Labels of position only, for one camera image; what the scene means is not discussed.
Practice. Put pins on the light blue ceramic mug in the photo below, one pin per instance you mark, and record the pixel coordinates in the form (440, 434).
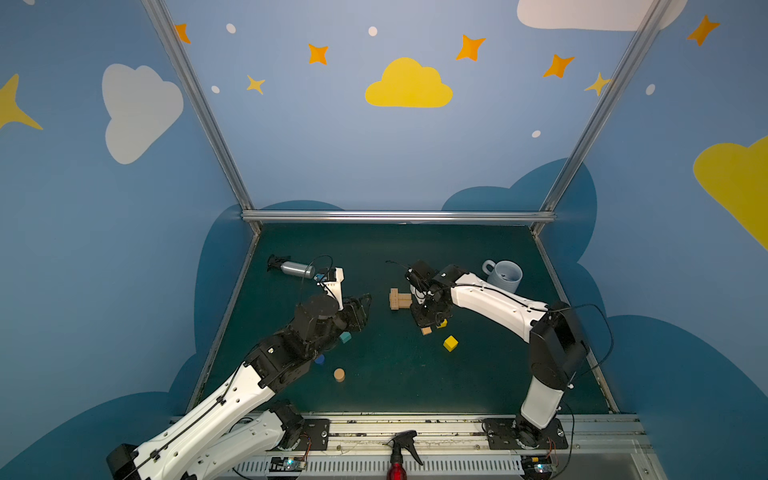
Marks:
(505, 275)

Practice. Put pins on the left controller board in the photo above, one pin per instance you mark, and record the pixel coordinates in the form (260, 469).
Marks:
(287, 465)

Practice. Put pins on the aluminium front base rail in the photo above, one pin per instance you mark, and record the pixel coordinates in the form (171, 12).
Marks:
(417, 446)

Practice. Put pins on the aluminium right frame post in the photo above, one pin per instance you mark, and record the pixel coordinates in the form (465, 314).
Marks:
(632, 58)

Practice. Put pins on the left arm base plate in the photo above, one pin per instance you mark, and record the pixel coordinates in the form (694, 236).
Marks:
(310, 434)

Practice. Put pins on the aluminium frame post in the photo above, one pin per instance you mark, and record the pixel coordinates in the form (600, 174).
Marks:
(161, 20)
(632, 58)

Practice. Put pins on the silver spray bottle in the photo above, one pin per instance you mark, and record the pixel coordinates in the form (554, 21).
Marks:
(289, 267)

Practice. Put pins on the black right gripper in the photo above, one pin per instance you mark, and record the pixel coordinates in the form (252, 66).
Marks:
(420, 301)

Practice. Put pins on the aluminium left frame post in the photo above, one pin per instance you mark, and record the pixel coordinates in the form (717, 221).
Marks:
(161, 20)

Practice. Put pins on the aluminium back frame rail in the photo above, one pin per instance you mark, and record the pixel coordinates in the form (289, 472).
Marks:
(442, 217)

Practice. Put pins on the red spray bottle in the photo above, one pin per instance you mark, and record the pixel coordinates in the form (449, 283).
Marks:
(402, 440)

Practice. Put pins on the right controller board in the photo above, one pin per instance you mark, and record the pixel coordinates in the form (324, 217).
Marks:
(536, 468)

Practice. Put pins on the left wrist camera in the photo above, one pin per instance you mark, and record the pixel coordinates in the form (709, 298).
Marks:
(331, 282)

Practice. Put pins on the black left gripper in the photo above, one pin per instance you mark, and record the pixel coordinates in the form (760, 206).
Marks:
(360, 309)

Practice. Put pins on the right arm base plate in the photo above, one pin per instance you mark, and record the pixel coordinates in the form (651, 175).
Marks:
(525, 433)

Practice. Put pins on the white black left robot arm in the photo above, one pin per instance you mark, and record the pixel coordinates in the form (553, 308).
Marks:
(206, 442)

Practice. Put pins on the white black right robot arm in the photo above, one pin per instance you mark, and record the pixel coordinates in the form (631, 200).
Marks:
(557, 345)

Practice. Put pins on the controller board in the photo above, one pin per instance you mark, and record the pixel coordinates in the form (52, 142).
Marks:
(536, 468)
(287, 465)

